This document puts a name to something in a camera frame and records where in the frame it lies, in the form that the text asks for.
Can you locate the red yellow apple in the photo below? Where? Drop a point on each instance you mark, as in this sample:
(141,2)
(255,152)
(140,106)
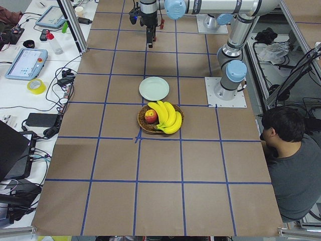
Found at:
(151,116)

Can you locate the aluminium frame post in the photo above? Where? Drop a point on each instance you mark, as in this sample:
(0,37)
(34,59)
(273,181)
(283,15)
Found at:
(72,21)

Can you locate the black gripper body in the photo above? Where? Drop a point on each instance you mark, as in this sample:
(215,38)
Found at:
(149,19)

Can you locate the teach pendant far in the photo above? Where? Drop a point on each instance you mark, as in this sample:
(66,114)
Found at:
(51,18)

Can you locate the black laptop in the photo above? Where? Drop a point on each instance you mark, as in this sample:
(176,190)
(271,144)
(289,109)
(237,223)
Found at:
(17,149)

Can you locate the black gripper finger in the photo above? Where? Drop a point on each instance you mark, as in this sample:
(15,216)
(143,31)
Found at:
(149,37)
(154,34)

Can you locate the teach pendant near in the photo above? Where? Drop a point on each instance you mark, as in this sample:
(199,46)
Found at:
(27,65)

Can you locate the clear bottle red cap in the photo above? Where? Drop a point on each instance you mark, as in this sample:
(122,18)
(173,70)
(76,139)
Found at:
(54,43)

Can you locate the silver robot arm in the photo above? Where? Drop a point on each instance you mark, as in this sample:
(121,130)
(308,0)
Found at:
(229,57)
(247,13)

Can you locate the brown wicker basket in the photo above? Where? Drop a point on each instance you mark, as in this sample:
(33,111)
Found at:
(152,128)

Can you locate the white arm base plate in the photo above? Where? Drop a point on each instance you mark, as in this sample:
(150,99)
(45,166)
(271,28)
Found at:
(217,96)
(213,23)

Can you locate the yellow banana top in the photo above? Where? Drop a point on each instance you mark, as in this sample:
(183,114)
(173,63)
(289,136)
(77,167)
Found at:
(161,111)

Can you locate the green marker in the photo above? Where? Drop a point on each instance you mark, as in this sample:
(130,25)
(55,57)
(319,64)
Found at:
(65,27)

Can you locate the person in grey shirt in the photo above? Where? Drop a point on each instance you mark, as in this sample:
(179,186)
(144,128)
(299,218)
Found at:
(293,161)

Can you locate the yellow tape roll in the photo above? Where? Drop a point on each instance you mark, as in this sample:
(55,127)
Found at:
(36,86)

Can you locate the teach pendant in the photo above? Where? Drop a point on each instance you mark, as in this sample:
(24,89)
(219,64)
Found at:
(51,18)
(27,65)

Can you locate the light green plate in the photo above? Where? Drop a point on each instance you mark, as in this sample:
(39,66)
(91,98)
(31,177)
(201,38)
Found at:
(154,88)

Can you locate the black power adapter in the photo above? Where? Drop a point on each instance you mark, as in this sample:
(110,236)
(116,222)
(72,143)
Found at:
(45,120)

